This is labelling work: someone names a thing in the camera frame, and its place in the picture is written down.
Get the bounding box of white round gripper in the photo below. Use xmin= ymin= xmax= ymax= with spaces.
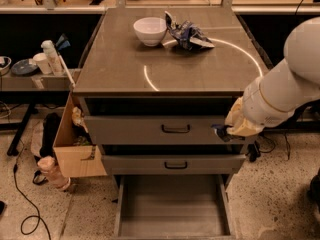
xmin=225 ymin=77 xmax=294 ymax=137

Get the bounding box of dark blue rxbar wrapper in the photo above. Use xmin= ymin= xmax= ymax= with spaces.
xmin=211 ymin=124 xmax=237 ymax=142

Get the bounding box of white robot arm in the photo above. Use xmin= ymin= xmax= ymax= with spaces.
xmin=225 ymin=17 xmax=320 ymax=137

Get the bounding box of grey drawer cabinet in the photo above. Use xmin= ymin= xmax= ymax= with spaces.
xmin=72 ymin=6 xmax=282 ymax=240

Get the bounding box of grey middle drawer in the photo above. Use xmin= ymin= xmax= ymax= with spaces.
xmin=102 ymin=154 xmax=245 ymax=175

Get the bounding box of grey open bottom drawer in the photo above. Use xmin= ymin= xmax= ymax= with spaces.
xmin=113 ymin=175 xmax=236 ymax=240

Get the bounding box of grey top drawer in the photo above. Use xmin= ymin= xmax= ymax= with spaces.
xmin=83 ymin=114 xmax=267 ymax=146

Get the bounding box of crumpled blue chip bag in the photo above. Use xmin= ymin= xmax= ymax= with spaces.
xmin=165 ymin=11 xmax=215 ymax=51

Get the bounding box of white ceramic bowl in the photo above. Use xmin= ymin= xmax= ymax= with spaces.
xmin=133 ymin=17 xmax=167 ymax=47

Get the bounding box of brown cardboard box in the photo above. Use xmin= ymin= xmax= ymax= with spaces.
xmin=53 ymin=95 xmax=107 ymax=178

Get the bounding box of grey side shelf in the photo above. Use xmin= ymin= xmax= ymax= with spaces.
xmin=0 ymin=73 xmax=71 ymax=92

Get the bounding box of black bag on floor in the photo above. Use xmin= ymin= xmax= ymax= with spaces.
xmin=31 ymin=113 xmax=61 ymax=161

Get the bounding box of white spray bottle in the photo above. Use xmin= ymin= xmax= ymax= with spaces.
xmin=41 ymin=40 xmax=63 ymax=76

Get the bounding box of pink plastic bottle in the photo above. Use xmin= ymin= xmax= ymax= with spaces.
xmin=37 ymin=156 xmax=71 ymax=191

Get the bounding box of white paper cup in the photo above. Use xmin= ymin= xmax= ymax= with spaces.
xmin=33 ymin=53 xmax=52 ymax=75

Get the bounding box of blue round plate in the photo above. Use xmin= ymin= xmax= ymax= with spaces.
xmin=11 ymin=59 xmax=39 ymax=76

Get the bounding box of black table leg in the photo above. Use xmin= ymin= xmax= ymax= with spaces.
xmin=7 ymin=103 xmax=36 ymax=156

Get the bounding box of small bowl at left edge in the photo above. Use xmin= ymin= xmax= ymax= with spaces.
xmin=0 ymin=56 xmax=12 ymax=76

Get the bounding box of black floor cable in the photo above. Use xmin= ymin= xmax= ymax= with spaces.
xmin=12 ymin=140 xmax=53 ymax=240

